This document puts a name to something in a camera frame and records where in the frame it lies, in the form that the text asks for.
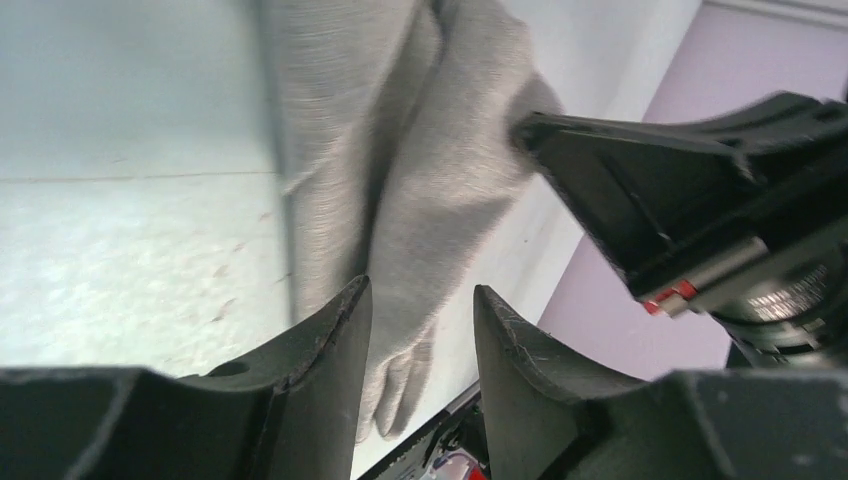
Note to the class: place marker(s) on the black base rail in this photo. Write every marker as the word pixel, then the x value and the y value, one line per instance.
pixel 455 434

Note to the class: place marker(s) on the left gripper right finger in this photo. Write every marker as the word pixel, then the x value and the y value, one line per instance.
pixel 552 413

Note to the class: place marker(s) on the grey cloth napkin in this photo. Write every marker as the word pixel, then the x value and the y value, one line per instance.
pixel 394 120

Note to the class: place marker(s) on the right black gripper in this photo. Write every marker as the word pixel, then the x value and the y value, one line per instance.
pixel 741 217

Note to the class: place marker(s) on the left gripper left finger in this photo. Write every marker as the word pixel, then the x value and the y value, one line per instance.
pixel 287 409

